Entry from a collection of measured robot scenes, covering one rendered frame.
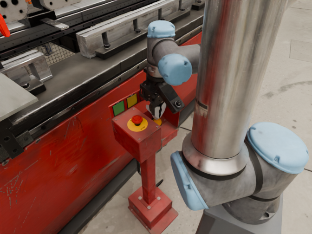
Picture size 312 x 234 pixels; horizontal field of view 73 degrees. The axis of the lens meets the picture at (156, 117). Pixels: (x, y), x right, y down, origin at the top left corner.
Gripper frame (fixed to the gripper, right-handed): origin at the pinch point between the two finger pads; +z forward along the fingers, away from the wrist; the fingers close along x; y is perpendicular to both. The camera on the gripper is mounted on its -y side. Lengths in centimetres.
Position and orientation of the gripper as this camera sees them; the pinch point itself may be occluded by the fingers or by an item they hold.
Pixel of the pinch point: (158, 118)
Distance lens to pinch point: 81.6
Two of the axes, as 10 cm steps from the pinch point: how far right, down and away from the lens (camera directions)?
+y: -6.9, -5.5, 4.7
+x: -7.2, 4.8, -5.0
